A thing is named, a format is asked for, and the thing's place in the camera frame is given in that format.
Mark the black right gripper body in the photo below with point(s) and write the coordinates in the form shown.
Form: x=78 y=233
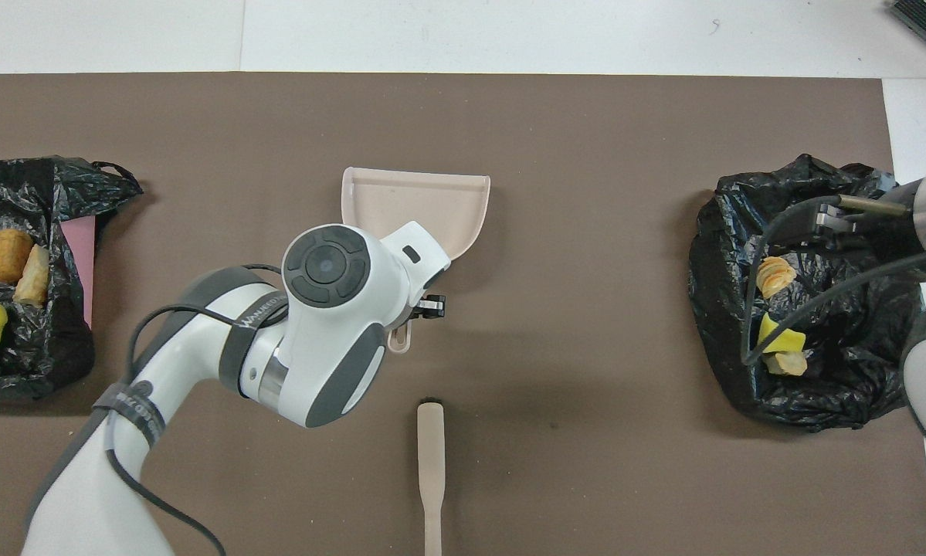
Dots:
x=899 y=235

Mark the pale toy croissant piece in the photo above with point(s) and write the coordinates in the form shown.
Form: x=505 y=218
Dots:
x=775 y=276
x=787 y=363

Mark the beige plastic dustpan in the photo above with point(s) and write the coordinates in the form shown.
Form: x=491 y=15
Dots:
x=416 y=208

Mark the yellow sponge wedge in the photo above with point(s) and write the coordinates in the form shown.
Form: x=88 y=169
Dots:
x=778 y=336

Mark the beige hand brush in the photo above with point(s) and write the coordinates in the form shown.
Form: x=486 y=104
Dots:
x=430 y=448

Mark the orange striped toy croissant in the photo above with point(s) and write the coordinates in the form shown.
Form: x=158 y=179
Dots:
x=34 y=278

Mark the brown toy bread roll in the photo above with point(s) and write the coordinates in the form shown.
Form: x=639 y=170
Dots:
x=8 y=255

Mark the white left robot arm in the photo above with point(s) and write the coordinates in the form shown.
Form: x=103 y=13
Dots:
x=323 y=347

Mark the right black trash bag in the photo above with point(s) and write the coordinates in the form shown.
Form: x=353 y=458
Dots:
x=818 y=386

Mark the black trash bag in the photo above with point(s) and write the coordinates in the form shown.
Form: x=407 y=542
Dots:
x=818 y=386
x=45 y=193

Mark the pink plastic bin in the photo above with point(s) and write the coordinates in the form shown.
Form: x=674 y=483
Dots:
x=83 y=255

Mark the brown table mat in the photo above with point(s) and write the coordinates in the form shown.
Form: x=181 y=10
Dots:
x=586 y=479

